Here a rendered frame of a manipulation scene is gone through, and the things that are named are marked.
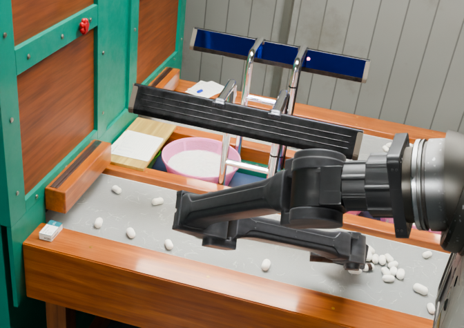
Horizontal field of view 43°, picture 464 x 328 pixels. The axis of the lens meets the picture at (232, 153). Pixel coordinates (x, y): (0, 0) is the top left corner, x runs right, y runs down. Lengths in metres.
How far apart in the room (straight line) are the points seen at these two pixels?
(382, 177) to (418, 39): 2.52
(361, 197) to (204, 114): 0.83
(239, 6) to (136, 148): 1.68
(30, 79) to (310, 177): 0.84
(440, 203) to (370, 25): 2.59
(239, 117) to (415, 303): 0.65
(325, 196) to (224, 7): 2.78
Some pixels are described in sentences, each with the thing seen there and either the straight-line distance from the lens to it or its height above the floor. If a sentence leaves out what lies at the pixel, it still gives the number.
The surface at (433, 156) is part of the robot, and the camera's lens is 0.76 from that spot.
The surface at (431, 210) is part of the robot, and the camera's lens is 0.76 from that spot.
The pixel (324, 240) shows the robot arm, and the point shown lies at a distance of 1.34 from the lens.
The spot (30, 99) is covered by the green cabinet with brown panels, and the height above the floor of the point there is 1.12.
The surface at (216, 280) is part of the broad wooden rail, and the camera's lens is 1.50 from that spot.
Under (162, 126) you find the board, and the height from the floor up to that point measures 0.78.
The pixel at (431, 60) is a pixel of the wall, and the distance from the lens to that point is 3.30.
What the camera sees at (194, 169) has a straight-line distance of 1.97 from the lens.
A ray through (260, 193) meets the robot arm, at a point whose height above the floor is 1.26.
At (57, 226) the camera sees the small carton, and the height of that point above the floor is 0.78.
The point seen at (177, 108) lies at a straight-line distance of 1.58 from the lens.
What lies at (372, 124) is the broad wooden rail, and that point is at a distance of 2.43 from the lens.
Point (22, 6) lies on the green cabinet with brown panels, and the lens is 1.41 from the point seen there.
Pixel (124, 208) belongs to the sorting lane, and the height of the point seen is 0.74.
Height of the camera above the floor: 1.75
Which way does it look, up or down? 29 degrees down
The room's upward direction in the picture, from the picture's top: 7 degrees clockwise
